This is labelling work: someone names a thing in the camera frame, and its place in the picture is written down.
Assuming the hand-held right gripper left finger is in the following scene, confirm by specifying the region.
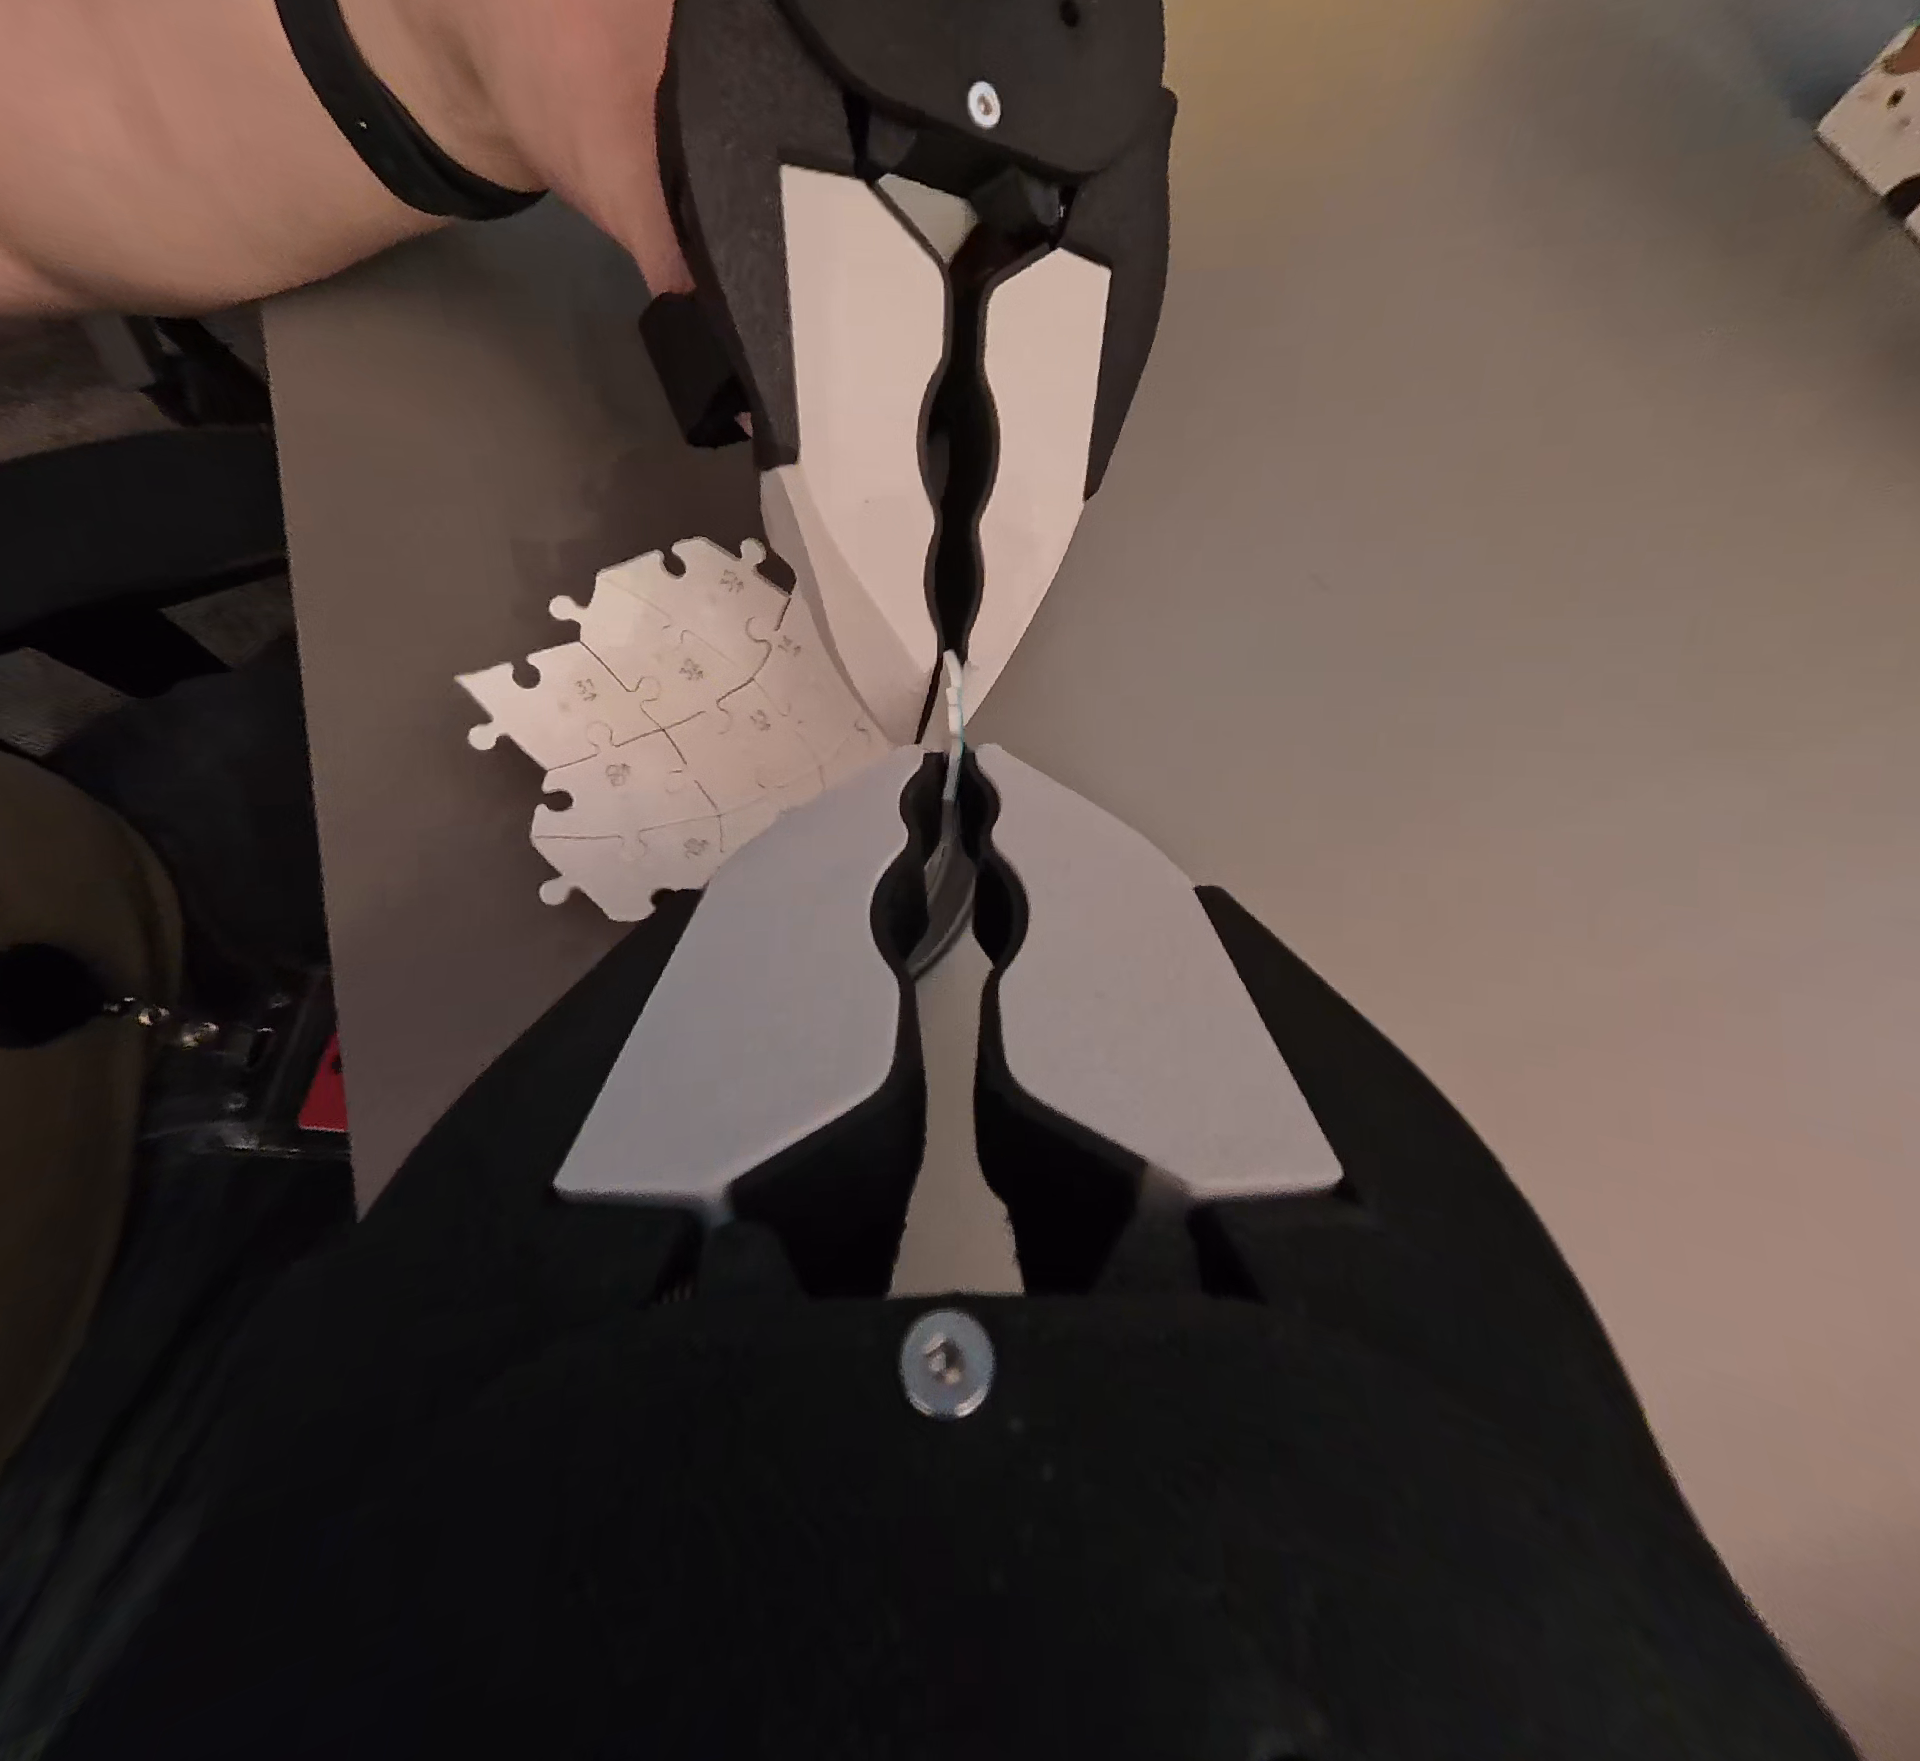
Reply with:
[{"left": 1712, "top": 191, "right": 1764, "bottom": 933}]
[{"left": 552, "top": 744, "right": 928, "bottom": 1210}]

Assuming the colourful puzzle box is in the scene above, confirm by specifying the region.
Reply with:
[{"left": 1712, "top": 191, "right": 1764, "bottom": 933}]
[{"left": 1814, "top": 21, "right": 1920, "bottom": 241}]

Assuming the person's left hand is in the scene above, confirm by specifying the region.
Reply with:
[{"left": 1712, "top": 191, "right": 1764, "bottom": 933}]
[{"left": 322, "top": 0, "right": 701, "bottom": 297}]

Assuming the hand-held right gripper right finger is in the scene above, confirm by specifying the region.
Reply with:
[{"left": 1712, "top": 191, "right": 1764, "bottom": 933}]
[{"left": 957, "top": 744, "right": 1345, "bottom": 1203}]

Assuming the black wrist strap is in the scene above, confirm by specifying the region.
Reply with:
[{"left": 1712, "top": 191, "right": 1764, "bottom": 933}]
[{"left": 263, "top": 0, "right": 551, "bottom": 224}]

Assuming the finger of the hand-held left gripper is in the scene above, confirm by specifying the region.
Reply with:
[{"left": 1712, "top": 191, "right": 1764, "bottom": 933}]
[
  {"left": 955, "top": 248, "right": 1119, "bottom": 716},
  {"left": 757, "top": 165, "right": 962, "bottom": 742}
]

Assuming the black lanyard cord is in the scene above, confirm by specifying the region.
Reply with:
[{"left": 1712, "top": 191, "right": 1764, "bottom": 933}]
[{"left": 0, "top": 943, "right": 290, "bottom": 1061}]

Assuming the person's left forearm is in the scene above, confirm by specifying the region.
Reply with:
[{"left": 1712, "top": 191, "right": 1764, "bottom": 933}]
[{"left": 0, "top": 0, "right": 452, "bottom": 319}]

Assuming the white half puzzle ball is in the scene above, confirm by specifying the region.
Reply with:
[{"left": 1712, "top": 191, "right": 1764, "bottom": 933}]
[{"left": 454, "top": 538, "right": 981, "bottom": 983}]

